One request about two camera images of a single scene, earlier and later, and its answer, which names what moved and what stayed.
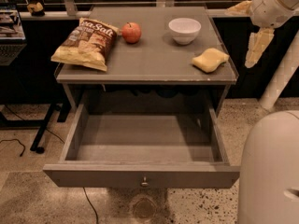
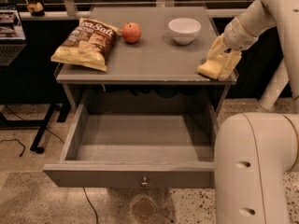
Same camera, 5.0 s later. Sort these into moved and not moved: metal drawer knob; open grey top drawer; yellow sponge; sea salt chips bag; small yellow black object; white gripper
Moved: white gripper; yellow sponge
Not moved: open grey top drawer; sea salt chips bag; small yellow black object; metal drawer knob
